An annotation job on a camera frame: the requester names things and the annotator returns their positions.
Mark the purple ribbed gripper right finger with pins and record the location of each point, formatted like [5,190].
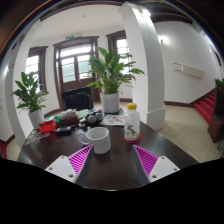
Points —
[153,167]

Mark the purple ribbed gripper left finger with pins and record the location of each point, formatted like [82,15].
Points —
[70,167]

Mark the clear bottle with yellow cap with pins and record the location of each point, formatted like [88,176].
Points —
[132,122]

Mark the red round coaster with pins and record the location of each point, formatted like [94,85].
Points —
[134,141]

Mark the black flat device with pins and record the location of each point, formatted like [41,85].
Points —
[64,130]

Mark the white ceramic mug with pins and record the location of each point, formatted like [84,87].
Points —
[98,137]

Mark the red plastic box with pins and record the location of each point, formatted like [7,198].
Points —
[47,126]

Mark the tray of small cups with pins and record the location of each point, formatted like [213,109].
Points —
[67,118]

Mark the colourful stickers sheet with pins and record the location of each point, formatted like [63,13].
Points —
[35,135]

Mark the green book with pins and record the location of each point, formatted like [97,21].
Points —
[83,113]

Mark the grey round balls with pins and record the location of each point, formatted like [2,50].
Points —
[93,118]

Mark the open magazine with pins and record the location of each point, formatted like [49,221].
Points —
[113,120]

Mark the black chair back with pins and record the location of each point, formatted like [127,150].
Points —
[78,99]

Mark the left potted green plant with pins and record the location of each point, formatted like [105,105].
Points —
[31,98]

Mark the potted green plant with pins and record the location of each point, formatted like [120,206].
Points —
[31,98]
[112,71]

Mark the right white pillar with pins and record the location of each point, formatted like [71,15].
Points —
[144,46]

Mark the right potted green plant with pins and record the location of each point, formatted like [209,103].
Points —
[112,71]

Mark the dark wooden double door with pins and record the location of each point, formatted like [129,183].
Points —
[71,66]

